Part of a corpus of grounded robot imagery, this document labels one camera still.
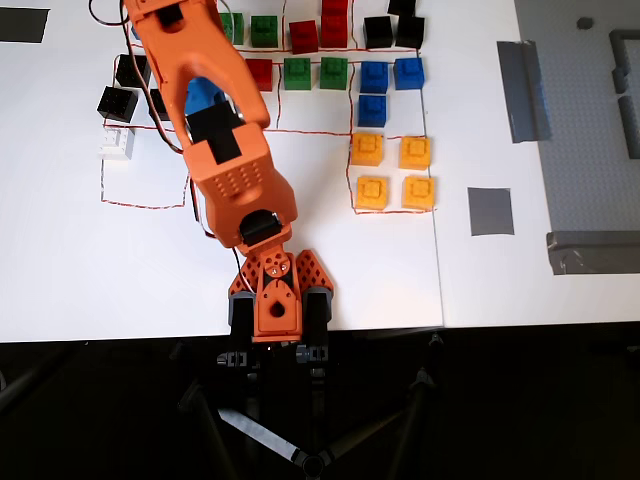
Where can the white brick block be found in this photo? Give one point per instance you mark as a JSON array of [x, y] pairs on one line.
[[116, 145]]

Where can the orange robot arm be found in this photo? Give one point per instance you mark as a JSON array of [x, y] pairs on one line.
[[235, 165]]

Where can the black brick block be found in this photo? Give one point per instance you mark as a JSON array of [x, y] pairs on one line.
[[377, 31], [401, 6], [159, 106], [131, 70], [410, 31], [117, 104]]

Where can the red brick block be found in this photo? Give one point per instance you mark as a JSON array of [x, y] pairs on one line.
[[304, 36], [335, 6], [259, 75], [334, 31]]

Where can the green brick block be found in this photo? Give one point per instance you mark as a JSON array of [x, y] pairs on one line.
[[333, 73], [235, 27], [297, 73], [264, 31]]

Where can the blue brick block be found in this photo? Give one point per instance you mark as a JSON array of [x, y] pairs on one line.
[[135, 32], [373, 76], [372, 110], [409, 73]]

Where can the yellow brick block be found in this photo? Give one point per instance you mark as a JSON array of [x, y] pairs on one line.
[[415, 152], [367, 149], [419, 192], [372, 192]]

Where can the grey square tape marker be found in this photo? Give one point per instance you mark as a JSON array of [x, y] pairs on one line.
[[491, 211]]

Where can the black tape patch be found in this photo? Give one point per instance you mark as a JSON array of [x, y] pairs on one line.
[[22, 25]]

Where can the grey black table clamp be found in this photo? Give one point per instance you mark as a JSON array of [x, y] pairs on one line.
[[241, 312], [318, 312]]

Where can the grey studded baseplate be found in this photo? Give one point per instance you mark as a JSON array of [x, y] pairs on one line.
[[575, 150]]

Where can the black tripod stand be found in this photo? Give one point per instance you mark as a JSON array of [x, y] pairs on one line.
[[312, 462]]

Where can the small grey brick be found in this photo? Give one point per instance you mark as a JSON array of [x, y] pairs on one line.
[[584, 22]]

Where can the grey duct tape strip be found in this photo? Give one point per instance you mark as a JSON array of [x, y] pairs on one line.
[[524, 90], [592, 252]]

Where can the grey brick wall frame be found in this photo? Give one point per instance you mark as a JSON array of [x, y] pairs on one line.
[[621, 60]]

